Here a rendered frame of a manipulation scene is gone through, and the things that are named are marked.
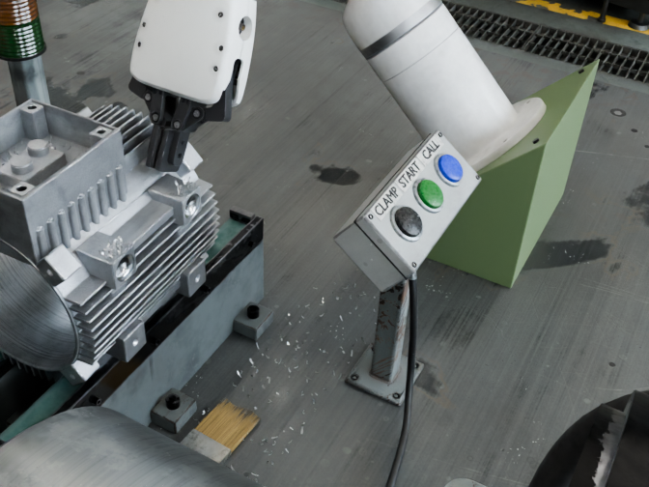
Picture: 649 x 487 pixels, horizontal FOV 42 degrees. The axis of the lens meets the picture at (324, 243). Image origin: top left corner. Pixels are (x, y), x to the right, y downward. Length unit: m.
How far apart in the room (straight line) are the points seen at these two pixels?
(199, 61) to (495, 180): 0.43
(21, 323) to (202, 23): 0.34
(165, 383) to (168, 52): 0.36
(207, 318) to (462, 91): 0.42
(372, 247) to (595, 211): 0.60
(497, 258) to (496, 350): 0.13
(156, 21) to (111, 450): 0.42
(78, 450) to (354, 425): 0.50
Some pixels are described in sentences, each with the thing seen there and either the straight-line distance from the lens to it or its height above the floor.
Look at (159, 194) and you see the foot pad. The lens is 0.80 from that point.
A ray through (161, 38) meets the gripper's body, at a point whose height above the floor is 1.20.
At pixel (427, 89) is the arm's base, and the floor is 1.02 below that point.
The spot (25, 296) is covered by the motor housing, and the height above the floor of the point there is 0.96.
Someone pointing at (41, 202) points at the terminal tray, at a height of 1.13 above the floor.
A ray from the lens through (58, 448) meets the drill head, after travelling 0.50.
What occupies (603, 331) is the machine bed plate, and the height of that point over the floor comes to 0.80.
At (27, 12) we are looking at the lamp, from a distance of 1.12.
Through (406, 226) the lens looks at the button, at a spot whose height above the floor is 1.07.
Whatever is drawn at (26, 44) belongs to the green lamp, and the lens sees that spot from 1.14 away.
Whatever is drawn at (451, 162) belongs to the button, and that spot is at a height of 1.07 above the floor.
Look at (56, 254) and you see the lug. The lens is 0.72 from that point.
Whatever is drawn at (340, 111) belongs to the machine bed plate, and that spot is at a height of 0.80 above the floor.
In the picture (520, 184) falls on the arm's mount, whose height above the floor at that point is 0.96.
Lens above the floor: 1.55
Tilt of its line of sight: 40 degrees down
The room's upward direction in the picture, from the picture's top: 3 degrees clockwise
